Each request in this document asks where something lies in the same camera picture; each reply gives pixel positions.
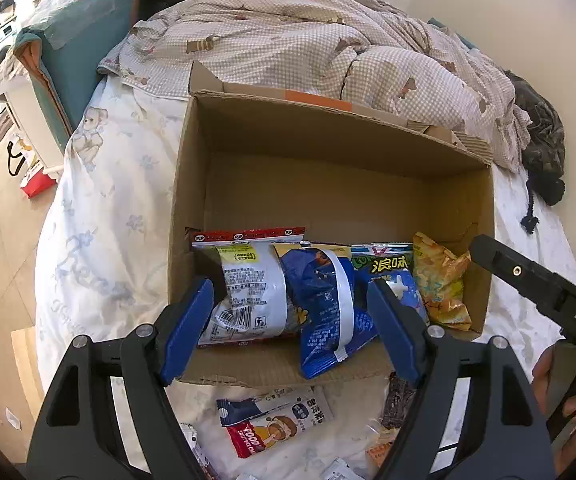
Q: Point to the checkered beige duvet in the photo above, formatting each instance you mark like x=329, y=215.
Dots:
x=359, y=51

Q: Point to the white and red snack bag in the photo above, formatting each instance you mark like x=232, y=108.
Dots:
x=251, y=295

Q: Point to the yellow triangular snack bag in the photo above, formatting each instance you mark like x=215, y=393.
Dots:
x=439, y=275

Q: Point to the dark camouflage garment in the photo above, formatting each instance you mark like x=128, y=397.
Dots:
x=544, y=156

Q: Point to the person's right hand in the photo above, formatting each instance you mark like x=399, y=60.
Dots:
x=564, y=457

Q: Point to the dark brown snack packet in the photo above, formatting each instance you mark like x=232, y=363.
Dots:
x=397, y=402

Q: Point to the white floral bed sheet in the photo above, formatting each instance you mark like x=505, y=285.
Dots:
x=101, y=270

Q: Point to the dark blue snack bag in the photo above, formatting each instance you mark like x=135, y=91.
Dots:
x=320, y=283

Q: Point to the blue Lonely God snack bag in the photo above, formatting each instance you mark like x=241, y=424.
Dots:
x=391, y=262

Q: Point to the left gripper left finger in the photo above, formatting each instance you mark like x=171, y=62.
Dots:
x=77, y=436

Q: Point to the white red food packet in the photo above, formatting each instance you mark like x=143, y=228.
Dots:
x=256, y=424

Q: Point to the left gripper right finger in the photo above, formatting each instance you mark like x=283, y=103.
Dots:
x=504, y=434

